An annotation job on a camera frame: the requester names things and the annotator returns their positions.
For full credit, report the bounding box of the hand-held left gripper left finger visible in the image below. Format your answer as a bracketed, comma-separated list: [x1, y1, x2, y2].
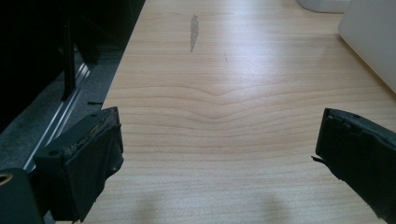
[33, 105, 125, 223]

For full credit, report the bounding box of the white round container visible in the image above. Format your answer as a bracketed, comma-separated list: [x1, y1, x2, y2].
[295, 0, 351, 14]

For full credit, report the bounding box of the silver metal rail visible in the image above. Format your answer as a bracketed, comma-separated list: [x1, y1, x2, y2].
[22, 63, 92, 174]

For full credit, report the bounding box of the white plastic container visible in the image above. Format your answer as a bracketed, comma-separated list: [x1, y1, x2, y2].
[337, 0, 396, 94]

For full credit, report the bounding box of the black metal stand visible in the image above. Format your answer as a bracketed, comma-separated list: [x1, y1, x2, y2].
[60, 18, 78, 102]

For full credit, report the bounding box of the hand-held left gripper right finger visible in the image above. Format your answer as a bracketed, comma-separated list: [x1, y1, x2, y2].
[311, 107, 396, 224]

